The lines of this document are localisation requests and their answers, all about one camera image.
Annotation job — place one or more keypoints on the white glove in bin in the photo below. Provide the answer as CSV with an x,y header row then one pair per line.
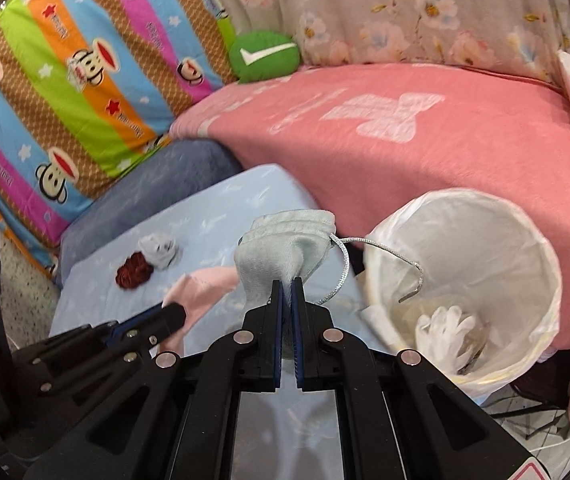
x,y
451,339

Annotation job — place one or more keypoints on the colourful monkey print pillow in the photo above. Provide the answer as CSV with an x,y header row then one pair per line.
x,y
88,90

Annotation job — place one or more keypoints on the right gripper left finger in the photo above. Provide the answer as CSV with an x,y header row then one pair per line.
x,y
175,418

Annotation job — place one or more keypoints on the green check mark cushion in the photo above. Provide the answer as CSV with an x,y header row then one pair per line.
x,y
260,56

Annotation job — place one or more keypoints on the light green drawstring pouch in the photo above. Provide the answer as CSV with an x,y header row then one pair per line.
x,y
293,244

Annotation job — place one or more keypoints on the blue-grey velvet pillow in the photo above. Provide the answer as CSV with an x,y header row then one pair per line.
x,y
179,170

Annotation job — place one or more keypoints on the dark red velvet scrunchie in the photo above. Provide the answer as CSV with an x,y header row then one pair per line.
x,y
135,271

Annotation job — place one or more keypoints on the rolled grey sock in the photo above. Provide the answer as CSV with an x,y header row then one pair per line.
x,y
158,249

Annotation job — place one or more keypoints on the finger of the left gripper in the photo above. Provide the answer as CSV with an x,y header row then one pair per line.
x,y
144,327
78,362

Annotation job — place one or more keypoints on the grey floral quilt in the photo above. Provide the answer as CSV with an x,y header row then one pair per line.
x,y
517,37

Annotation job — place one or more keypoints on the pink cloth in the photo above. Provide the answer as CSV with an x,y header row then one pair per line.
x,y
197,293

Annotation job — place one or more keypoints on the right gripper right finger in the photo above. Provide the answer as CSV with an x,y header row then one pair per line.
x,y
398,416

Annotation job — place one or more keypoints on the pink towel blanket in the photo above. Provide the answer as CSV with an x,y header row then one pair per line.
x,y
366,139

